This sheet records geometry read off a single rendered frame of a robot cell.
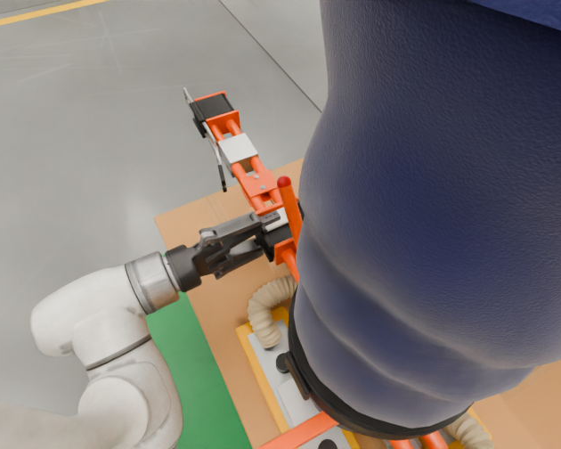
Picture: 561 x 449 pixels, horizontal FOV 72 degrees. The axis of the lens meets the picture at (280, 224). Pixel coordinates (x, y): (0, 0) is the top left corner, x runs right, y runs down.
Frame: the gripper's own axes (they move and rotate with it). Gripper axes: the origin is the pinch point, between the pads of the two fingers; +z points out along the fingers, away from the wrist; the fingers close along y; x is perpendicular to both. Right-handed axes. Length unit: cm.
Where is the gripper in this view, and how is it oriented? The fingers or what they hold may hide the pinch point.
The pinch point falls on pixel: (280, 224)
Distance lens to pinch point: 68.9
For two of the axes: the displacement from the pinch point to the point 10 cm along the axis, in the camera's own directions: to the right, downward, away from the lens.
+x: 4.8, 7.2, -5.0
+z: 8.8, -4.0, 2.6
